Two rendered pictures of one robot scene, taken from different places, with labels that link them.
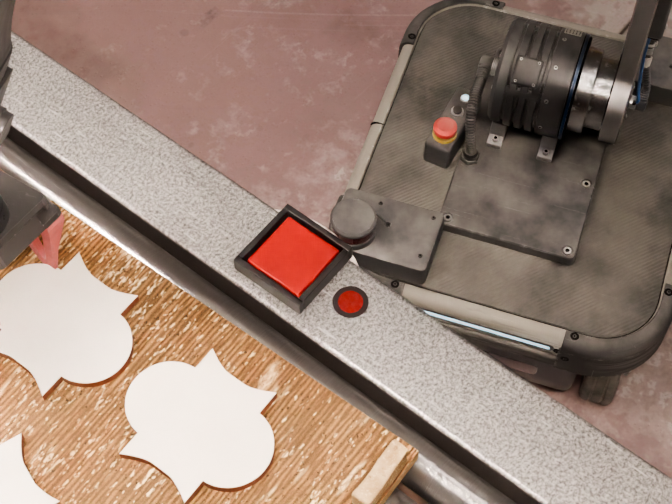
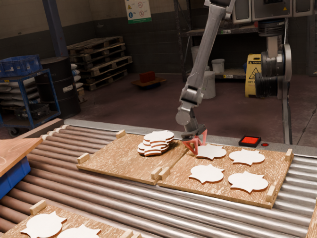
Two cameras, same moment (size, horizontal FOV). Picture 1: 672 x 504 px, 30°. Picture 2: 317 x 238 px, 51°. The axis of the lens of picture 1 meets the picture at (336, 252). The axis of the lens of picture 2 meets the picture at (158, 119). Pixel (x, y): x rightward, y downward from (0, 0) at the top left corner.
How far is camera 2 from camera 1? 92 cm
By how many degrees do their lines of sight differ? 39
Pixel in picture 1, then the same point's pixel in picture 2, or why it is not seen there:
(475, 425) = (302, 152)
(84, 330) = (215, 151)
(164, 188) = (217, 140)
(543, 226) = not seen: hidden behind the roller
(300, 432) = (267, 155)
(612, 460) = not seen: outside the picture
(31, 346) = (205, 154)
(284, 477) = (268, 160)
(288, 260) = (249, 140)
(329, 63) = not seen: hidden behind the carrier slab
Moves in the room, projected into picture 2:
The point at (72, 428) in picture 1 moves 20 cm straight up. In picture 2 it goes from (220, 163) to (216, 115)
